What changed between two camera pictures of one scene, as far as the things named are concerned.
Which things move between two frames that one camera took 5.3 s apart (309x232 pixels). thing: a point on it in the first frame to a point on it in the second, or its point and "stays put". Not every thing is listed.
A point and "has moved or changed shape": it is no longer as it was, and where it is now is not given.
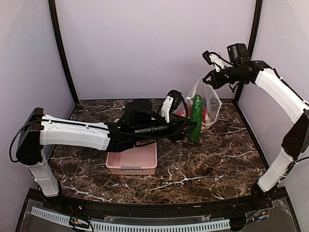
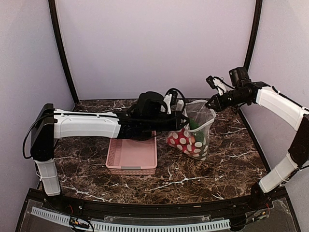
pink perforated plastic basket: (141, 160) stays put
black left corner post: (52, 10) stays put
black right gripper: (217, 83) to (219, 106)
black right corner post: (250, 46) stays put
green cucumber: (197, 113) has moved or changed shape
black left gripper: (178, 123) stays put
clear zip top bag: (211, 103) to (193, 138)
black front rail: (153, 210) stays put
